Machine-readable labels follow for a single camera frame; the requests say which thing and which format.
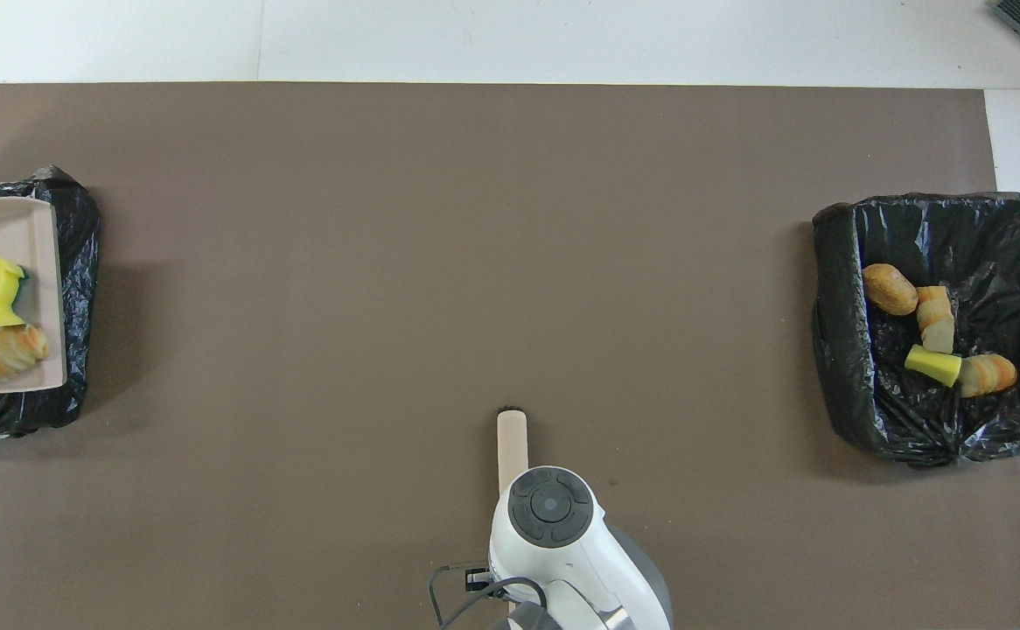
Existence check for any beige hand brush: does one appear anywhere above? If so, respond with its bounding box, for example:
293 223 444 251
496 407 529 500

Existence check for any brown bread roll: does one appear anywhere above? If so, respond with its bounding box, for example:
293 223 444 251
863 263 919 317

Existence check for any small yellow sponge piece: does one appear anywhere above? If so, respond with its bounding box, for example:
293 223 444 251
904 344 963 389

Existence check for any pale striped croissant piece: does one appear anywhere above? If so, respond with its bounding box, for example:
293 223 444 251
0 323 50 380

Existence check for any orange striped croissant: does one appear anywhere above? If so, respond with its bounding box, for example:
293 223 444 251
958 353 1019 399

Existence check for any beige plastic dustpan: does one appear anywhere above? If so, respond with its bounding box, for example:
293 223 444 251
0 197 67 395

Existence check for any black bag lined bin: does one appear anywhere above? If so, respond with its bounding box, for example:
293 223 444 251
0 164 101 439
812 192 1020 467

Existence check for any brown table mat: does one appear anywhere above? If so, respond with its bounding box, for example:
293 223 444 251
0 83 1020 630

